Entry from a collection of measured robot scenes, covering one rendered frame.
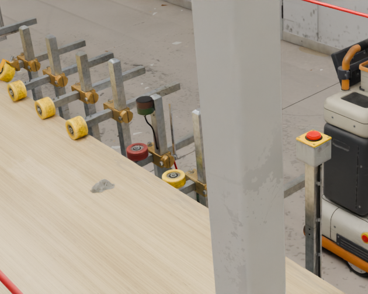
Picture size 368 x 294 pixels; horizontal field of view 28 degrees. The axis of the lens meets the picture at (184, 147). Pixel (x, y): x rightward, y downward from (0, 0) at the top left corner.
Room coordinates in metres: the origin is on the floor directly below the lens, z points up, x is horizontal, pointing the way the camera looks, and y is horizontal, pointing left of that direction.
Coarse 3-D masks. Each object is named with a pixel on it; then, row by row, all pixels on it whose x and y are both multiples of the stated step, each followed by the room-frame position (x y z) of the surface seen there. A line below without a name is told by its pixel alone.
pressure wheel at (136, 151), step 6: (132, 144) 2.39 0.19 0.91; (138, 144) 2.38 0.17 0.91; (144, 144) 2.38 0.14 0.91; (126, 150) 2.35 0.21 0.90; (132, 150) 2.34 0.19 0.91; (138, 150) 2.33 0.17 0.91; (144, 150) 2.33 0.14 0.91; (132, 156) 2.32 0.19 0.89; (138, 156) 2.32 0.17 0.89; (144, 156) 2.33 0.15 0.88
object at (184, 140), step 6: (192, 132) 2.52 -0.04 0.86; (180, 138) 2.48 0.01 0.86; (186, 138) 2.48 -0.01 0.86; (192, 138) 2.49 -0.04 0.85; (168, 144) 2.44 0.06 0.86; (180, 144) 2.46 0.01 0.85; (186, 144) 2.47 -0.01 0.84; (168, 150) 2.42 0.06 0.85; (150, 156) 2.37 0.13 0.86; (138, 162) 2.34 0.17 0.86; (144, 162) 2.35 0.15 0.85; (150, 162) 2.37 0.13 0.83
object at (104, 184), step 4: (100, 180) 2.14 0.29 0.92; (104, 180) 2.14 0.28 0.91; (108, 180) 2.15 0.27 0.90; (96, 184) 2.11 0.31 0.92; (100, 184) 2.11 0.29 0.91; (104, 184) 2.11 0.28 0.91; (108, 184) 2.11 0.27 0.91; (112, 184) 2.12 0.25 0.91; (92, 188) 2.09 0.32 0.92; (96, 188) 2.10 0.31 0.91; (100, 188) 2.09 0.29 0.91; (104, 188) 2.10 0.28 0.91; (108, 188) 2.10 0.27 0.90; (92, 192) 2.08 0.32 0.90
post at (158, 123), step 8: (152, 96) 2.36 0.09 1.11; (160, 96) 2.37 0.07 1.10; (160, 104) 2.36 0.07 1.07; (160, 112) 2.36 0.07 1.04; (152, 120) 2.37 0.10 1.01; (160, 120) 2.36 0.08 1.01; (160, 128) 2.35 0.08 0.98; (160, 136) 2.35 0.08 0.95; (160, 144) 2.35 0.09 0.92; (160, 152) 2.35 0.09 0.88; (160, 168) 2.36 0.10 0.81; (168, 168) 2.36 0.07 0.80; (160, 176) 2.36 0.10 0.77
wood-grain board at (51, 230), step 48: (0, 96) 2.95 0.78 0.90; (0, 144) 2.50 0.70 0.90; (48, 144) 2.46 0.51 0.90; (96, 144) 2.43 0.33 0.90; (0, 192) 2.15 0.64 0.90; (48, 192) 2.12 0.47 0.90; (96, 192) 2.09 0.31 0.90; (144, 192) 2.06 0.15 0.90; (0, 240) 1.86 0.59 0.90; (48, 240) 1.84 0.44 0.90; (96, 240) 1.81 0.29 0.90; (144, 240) 1.79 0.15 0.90; (192, 240) 1.77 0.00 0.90; (0, 288) 1.63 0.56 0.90; (48, 288) 1.61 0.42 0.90; (96, 288) 1.59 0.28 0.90; (144, 288) 1.57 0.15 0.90; (192, 288) 1.55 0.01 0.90; (288, 288) 1.51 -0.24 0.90; (336, 288) 1.49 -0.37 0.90
